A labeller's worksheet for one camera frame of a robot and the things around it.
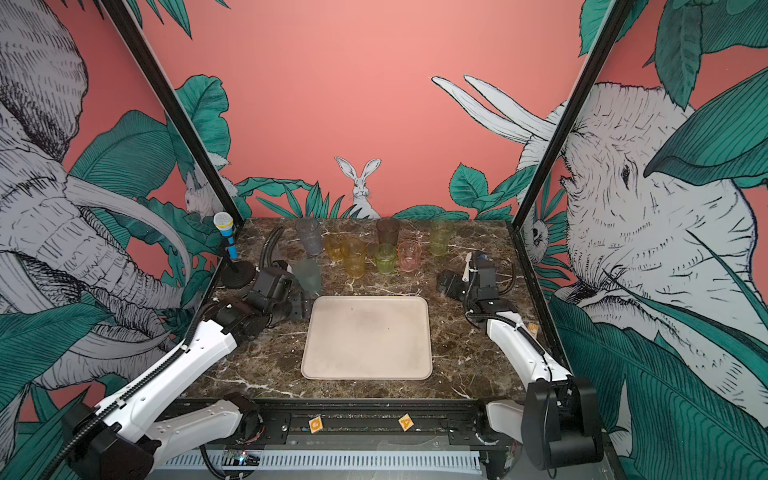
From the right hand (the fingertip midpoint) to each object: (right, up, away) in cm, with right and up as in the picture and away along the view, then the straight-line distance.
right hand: (446, 275), depth 86 cm
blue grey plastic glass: (-49, +15, +32) cm, 61 cm away
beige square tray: (-23, -19, +2) cm, 30 cm away
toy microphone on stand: (-72, -1, +18) cm, 75 cm away
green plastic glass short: (-19, +6, +19) cm, 27 cm away
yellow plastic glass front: (-31, +7, +23) cm, 39 cm away
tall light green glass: (+3, +16, +31) cm, 35 cm away
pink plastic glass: (-10, +5, +22) cm, 25 cm away
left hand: (-41, -5, -7) cm, 42 cm away
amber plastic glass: (-38, +9, +28) cm, 48 cm away
